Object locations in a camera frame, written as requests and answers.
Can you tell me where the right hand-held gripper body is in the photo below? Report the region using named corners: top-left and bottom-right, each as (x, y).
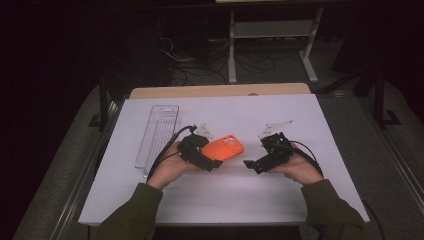
top-left (253, 119), bottom-right (295, 175)

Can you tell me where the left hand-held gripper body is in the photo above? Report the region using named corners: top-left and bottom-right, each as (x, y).
top-left (177, 123), bottom-right (224, 173)

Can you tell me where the orange phone case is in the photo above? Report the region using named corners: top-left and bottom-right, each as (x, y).
top-left (201, 134), bottom-right (245, 162)

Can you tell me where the clear plastic packaging box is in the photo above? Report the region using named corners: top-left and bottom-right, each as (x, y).
top-left (134, 104), bottom-right (181, 179)

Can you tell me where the person's right hand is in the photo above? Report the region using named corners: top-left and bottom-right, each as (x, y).
top-left (269, 143), bottom-right (324, 186)

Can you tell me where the person's left hand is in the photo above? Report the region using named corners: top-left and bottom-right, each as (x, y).
top-left (146, 141), bottom-right (198, 191)

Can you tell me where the white table board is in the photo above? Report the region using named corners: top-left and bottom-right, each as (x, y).
top-left (78, 93), bottom-right (370, 225)

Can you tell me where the wooden table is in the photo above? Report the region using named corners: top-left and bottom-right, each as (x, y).
top-left (129, 82), bottom-right (312, 100)

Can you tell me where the black metal stand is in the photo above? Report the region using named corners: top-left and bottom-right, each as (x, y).
top-left (88, 79), bottom-right (111, 133)
top-left (373, 66), bottom-right (403, 129)

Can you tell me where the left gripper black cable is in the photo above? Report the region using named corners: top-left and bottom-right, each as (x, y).
top-left (146, 124), bottom-right (198, 181)

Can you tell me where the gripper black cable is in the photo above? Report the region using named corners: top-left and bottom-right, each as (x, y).
top-left (283, 139), bottom-right (388, 240)
top-left (146, 124), bottom-right (198, 181)

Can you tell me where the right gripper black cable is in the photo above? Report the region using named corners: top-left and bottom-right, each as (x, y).
top-left (283, 139), bottom-right (388, 240)

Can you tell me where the tangle of floor cables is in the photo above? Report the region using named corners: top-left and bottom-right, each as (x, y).
top-left (159, 36), bottom-right (278, 86)

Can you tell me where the white metal desk frame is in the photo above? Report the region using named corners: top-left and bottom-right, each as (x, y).
top-left (228, 7), bottom-right (324, 84)

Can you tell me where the aluminium rail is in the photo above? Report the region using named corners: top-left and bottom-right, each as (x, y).
top-left (49, 99), bottom-right (124, 240)
top-left (359, 96), bottom-right (424, 214)

